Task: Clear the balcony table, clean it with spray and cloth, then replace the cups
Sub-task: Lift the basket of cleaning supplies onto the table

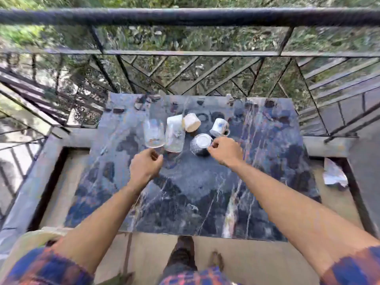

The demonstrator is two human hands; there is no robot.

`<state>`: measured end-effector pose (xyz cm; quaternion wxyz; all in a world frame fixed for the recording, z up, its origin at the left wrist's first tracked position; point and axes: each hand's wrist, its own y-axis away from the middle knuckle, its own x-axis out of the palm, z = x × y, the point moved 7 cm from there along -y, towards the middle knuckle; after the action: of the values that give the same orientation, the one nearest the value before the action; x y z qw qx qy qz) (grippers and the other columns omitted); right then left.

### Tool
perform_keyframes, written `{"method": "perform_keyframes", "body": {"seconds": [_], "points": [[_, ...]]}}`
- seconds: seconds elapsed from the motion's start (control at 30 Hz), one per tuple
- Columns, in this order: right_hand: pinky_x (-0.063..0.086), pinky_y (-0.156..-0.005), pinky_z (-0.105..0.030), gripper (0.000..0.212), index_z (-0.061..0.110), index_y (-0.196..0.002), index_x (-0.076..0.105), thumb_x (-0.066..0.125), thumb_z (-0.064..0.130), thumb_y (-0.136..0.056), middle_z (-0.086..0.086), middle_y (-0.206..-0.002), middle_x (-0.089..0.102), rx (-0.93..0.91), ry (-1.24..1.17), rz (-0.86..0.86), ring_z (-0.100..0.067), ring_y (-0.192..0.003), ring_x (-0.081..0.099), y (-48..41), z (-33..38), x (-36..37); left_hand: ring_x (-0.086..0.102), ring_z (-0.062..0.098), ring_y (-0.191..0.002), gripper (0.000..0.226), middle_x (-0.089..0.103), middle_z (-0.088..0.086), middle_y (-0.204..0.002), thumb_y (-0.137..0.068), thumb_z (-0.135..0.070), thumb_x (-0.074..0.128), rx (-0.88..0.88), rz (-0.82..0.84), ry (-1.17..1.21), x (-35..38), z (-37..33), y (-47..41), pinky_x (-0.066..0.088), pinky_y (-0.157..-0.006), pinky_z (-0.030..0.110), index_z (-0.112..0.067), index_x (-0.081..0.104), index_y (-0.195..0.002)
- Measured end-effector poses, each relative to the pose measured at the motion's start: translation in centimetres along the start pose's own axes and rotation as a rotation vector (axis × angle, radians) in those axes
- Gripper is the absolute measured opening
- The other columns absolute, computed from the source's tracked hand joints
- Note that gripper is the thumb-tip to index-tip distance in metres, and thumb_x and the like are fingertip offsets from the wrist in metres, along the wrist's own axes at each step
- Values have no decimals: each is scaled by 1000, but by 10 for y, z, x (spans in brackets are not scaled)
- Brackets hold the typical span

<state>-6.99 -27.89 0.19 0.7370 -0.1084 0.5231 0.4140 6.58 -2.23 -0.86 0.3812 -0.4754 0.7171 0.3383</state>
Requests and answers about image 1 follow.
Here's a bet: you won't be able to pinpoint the person's left hand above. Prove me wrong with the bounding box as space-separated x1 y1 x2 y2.
128 147 164 189

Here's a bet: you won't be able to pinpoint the person's right hand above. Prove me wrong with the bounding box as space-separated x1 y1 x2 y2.
207 136 245 169

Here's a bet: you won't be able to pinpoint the white mug blue flower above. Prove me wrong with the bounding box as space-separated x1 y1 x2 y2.
209 118 231 138

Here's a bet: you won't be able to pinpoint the patterned bowl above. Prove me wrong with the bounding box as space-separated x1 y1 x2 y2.
190 133 214 158

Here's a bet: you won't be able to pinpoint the clear glass tumbler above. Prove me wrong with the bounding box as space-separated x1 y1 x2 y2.
142 118 166 149

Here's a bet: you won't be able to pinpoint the clear drinking glass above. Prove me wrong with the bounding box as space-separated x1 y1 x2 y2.
164 123 186 154

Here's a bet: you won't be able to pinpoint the cream cup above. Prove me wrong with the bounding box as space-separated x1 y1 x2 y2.
183 112 202 133

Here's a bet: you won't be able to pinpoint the plain white cup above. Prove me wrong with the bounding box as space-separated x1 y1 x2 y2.
166 114 185 128

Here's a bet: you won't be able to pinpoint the cream plastic basket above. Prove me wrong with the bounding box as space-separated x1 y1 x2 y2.
7 227 73 274

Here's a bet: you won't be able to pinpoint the person's right forearm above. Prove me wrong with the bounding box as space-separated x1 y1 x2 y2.
230 158 380 278

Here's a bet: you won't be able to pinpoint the person's left forearm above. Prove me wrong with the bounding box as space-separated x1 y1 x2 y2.
50 178 155 275

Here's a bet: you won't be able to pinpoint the person's left foot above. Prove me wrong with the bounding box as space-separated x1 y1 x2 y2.
177 236 195 250

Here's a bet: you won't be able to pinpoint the person's foot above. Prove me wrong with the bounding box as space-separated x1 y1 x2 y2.
177 236 195 250
207 251 225 272

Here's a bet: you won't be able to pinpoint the person's right foot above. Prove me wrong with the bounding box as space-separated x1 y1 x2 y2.
207 251 225 272

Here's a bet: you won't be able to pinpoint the dark marble table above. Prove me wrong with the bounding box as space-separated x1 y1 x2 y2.
64 92 323 243

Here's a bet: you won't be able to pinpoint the dark trousers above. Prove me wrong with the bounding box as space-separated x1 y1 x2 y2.
166 247 198 272

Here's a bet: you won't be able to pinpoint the crumpled white paper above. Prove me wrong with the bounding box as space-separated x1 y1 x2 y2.
323 157 349 189

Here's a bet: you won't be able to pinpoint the black metal railing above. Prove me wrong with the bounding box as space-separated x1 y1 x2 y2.
0 7 380 226

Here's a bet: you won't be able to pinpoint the blue orange plaid shirt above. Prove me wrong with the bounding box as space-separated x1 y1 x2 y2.
0 245 380 285

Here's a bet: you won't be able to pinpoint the green foliage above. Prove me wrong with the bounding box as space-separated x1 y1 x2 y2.
0 0 380 98

